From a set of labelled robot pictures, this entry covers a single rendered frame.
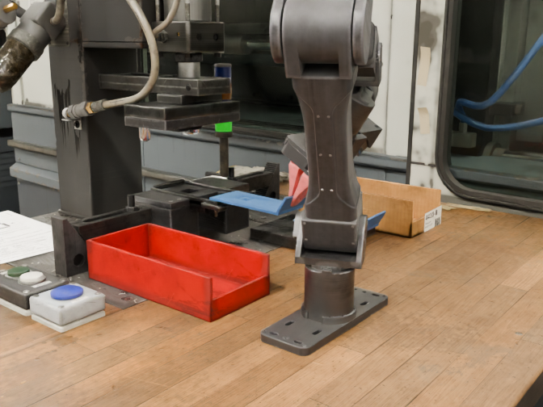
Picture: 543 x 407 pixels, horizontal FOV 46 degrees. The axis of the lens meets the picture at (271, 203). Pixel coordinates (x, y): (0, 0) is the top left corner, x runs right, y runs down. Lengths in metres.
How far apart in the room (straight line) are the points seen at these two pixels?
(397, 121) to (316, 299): 0.87
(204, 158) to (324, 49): 1.43
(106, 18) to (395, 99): 0.73
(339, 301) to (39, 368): 0.35
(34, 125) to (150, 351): 2.19
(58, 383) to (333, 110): 0.40
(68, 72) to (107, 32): 0.14
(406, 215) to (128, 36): 0.57
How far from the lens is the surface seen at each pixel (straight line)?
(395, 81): 1.59
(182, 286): 0.84
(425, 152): 1.51
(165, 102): 1.11
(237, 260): 0.92
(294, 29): 0.63
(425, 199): 1.28
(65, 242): 0.99
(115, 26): 1.17
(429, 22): 1.50
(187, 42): 1.07
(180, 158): 2.11
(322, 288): 0.78
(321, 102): 0.66
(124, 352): 0.77
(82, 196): 1.31
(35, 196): 2.96
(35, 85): 2.88
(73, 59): 1.28
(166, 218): 1.08
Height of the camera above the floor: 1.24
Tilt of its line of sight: 14 degrees down
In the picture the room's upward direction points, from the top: straight up
